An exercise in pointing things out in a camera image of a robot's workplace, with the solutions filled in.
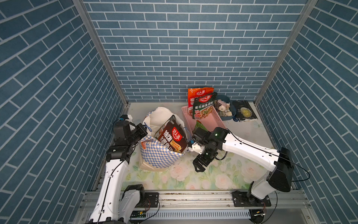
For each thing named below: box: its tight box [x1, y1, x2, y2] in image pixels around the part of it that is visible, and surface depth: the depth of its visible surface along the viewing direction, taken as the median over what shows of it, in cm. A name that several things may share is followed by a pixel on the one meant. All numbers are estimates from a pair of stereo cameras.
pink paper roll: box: [218, 105, 227, 112], surface depth 111 cm
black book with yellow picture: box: [232, 99, 258, 123], surface depth 114 cm
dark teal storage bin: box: [214, 94, 236, 121], surface depth 112 cm
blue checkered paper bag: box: [138, 106, 189, 172], surface depth 73 cm
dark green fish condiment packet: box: [192, 91, 218, 120], surface depth 101 cm
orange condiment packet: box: [187, 87, 215, 117], surface depth 98 cm
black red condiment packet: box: [154, 114, 188, 154], surface depth 80 cm
